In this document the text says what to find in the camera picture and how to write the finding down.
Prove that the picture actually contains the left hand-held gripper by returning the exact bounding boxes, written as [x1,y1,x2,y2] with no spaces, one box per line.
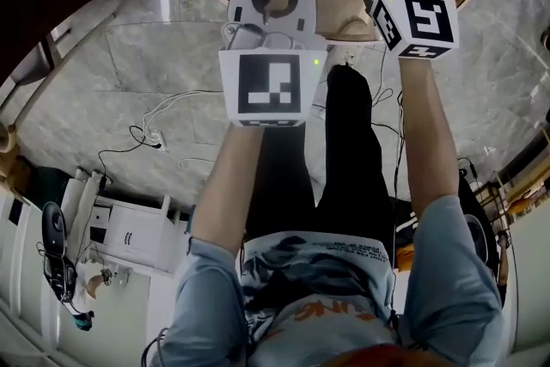
[218,0,328,129]

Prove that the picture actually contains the person's right forearm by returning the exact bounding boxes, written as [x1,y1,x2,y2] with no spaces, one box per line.
[396,55,461,212]

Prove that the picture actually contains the person's left forearm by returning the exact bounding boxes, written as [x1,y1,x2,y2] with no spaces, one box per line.
[190,123,266,260]

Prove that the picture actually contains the black trousers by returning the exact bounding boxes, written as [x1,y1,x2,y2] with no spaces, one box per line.
[247,66,395,242]

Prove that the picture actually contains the white power strip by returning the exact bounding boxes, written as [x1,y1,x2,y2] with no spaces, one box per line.
[144,130,168,152]

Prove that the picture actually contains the white low cabinet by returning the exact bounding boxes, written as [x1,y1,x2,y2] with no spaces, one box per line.
[64,167,191,277]

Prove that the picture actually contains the light wooden chair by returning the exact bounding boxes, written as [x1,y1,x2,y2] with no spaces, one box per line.
[0,10,119,154]

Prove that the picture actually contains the light blue printed t-shirt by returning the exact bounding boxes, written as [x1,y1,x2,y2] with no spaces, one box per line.
[151,193,507,367]

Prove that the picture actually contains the black cable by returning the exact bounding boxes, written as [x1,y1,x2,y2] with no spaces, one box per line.
[96,124,162,186]

